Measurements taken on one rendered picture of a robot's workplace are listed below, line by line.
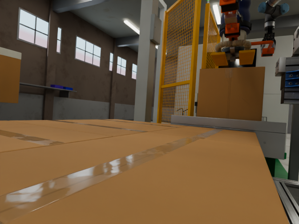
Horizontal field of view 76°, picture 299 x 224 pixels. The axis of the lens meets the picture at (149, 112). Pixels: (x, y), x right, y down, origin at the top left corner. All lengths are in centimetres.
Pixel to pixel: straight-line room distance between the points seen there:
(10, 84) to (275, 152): 187
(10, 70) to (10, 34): 488
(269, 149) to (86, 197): 122
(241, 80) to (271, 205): 119
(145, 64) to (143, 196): 222
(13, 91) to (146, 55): 141
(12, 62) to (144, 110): 134
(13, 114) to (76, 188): 632
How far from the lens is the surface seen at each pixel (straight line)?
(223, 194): 24
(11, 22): 679
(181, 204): 20
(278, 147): 135
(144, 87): 233
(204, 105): 139
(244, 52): 153
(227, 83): 139
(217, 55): 155
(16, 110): 656
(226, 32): 146
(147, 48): 243
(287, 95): 136
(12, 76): 183
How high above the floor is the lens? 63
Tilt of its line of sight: level
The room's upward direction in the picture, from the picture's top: 4 degrees clockwise
